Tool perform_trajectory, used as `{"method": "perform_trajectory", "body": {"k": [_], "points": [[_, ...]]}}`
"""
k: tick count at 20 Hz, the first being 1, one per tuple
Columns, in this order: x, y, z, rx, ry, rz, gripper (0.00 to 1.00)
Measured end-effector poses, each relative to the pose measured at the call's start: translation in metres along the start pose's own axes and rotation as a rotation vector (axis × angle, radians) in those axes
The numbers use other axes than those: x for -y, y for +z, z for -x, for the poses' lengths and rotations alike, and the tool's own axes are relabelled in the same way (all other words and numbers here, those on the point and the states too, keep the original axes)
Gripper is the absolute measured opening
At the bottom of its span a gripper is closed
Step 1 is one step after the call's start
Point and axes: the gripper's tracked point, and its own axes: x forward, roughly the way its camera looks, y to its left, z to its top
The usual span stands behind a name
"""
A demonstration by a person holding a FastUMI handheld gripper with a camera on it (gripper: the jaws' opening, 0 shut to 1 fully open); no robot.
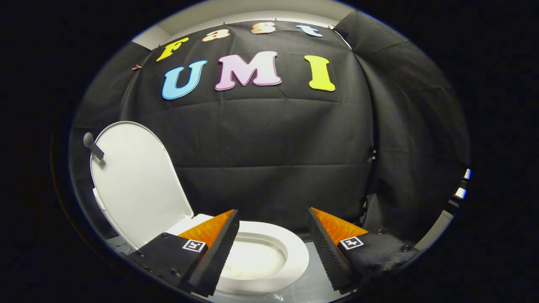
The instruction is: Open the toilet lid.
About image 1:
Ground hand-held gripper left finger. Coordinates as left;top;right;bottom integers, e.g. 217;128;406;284
128;209;240;298

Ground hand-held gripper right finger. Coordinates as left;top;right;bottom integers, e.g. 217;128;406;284
307;207;419;295

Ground white toilet lid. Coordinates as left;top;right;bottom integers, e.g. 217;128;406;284
90;121;195;250

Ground dark lid handle knob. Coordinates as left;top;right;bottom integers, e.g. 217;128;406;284
83;132;105;162

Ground white ceramic toilet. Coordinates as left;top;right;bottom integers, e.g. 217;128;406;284
93;187;310;298

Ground grey board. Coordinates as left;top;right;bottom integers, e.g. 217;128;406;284
415;210;455;252

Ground black backdrop cloth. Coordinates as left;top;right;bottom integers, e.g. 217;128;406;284
69;17;471;249

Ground white and black striped object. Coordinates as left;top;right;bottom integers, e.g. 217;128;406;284
451;167;472;202

